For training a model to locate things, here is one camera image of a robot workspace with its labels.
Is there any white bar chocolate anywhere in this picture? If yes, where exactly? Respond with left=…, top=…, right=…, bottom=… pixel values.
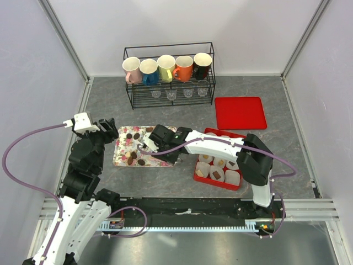
left=195, top=169, right=205, bottom=178

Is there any dark oval chocolate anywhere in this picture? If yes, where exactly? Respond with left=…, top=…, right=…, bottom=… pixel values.
left=137, top=160, right=145, bottom=166

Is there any blue mug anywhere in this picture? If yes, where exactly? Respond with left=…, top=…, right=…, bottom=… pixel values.
left=139, top=59, right=159, bottom=86

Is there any floral serving tray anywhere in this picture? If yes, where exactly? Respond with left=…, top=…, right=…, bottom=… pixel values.
left=113, top=125, right=174, bottom=167

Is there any orange mug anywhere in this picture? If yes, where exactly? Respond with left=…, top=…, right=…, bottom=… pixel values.
left=173, top=56, right=194, bottom=82

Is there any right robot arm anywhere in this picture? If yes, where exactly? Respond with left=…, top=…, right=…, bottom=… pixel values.
left=143, top=124, right=273, bottom=218

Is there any brown rectangular chocolate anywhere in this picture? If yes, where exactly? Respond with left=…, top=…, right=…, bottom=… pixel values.
left=213, top=171, right=221, bottom=179

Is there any red chocolate box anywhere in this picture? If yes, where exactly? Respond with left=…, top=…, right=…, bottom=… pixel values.
left=192, top=127, right=248, bottom=192

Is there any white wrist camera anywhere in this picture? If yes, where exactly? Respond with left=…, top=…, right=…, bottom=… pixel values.
left=63, top=112, right=100, bottom=134
left=142, top=132, right=158, bottom=152

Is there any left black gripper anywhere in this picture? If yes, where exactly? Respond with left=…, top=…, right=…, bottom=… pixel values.
left=73, top=118, right=119, bottom=171

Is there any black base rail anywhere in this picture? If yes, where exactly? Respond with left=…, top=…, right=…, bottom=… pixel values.
left=112, top=198, right=282, bottom=227

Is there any black and red mug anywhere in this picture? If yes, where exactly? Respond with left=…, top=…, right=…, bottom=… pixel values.
left=192, top=52, right=212, bottom=80

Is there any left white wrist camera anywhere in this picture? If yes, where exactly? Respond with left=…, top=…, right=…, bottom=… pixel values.
left=63, top=112, right=100, bottom=134

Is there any black wire mug rack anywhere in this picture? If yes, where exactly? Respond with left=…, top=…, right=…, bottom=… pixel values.
left=122, top=41, right=216, bottom=109

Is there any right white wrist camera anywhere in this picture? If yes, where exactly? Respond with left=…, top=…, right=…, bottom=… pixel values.
left=142, top=132, right=158, bottom=152

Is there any yellow-green mug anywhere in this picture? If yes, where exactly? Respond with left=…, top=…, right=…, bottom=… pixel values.
left=157, top=55, right=176, bottom=82

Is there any pink mug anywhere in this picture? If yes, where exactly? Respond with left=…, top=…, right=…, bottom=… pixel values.
left=122, top=57, right=142, bottom=84

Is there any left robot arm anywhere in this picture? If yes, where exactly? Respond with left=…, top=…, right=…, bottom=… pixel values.
left=23, top=113, right=121, bottom=264

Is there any red box lid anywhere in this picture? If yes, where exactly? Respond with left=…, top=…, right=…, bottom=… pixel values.
left=215, top=97, right=268, bottom=130

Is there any clear glass cup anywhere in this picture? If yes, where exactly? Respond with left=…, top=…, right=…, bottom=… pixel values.
left=151, top=90, right=161, bottom=99
left=183, top=88, right=194, bottom=98
left=197, top=87, right=208, bottom=97
left=165, top=89, right=177, bottom=101

